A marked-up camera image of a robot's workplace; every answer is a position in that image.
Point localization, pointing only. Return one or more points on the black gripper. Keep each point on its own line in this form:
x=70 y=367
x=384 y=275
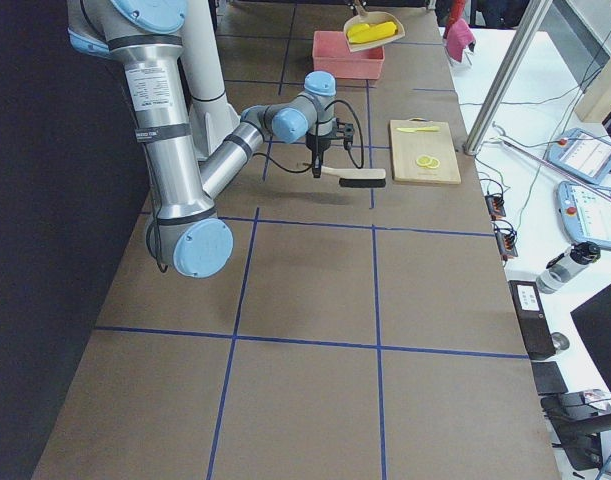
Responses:
x=318 y=145

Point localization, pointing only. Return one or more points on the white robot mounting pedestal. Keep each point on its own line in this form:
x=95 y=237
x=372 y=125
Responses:
x=211 y=115

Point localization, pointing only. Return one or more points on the black monitor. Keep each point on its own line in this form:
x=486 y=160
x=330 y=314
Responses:
x=592 y=320

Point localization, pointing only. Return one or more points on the magenta cloth on stand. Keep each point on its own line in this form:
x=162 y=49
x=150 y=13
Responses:
x=459 y=40

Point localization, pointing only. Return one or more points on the blue teach pendant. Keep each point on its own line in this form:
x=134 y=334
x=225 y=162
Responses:
x=583 y=154
x=585 y=214

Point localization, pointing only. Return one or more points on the yellow plastic knife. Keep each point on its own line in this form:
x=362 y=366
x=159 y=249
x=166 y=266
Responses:
x=427 y=129

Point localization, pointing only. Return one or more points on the metal rod green tip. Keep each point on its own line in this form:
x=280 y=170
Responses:
x=502 y=138

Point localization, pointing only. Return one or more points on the aluminium frame post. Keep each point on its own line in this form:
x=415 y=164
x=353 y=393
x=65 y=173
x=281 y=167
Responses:
x=535 y=13

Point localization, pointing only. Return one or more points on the beige hand brush black bristles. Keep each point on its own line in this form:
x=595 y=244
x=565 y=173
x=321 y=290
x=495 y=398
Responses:
x=357 y=178

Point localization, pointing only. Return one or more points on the near blue teach pendant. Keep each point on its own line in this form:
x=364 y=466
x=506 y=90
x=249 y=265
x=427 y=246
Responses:
x=585 y=214

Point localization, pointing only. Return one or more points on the yellow toy corn cob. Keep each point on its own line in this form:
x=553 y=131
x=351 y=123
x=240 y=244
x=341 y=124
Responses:
x=376 y=32

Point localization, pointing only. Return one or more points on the lower lemon slice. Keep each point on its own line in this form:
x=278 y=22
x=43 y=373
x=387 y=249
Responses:
x=424 y=161

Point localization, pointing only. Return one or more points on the black box white label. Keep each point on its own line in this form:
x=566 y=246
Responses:
x=531 y=319

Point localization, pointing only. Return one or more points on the beige plastic dustpan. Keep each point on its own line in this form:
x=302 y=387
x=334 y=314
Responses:
x=362 y=15

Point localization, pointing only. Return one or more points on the clear water bottle black cap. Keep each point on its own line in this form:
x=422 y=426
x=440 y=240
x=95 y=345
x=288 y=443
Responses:
x=567 y=265

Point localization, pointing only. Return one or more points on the bamboo cutting board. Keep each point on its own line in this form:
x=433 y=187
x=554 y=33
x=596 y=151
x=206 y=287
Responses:
x=407 y=147

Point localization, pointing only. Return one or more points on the far blue teach pendant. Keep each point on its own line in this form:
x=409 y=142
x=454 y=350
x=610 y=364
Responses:
x=583 y=154

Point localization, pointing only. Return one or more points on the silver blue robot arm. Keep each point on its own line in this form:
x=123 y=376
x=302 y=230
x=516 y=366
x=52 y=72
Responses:
x=185 y=232

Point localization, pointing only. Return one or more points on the pink plastic bin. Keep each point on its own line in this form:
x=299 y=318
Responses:
x=330 y=53

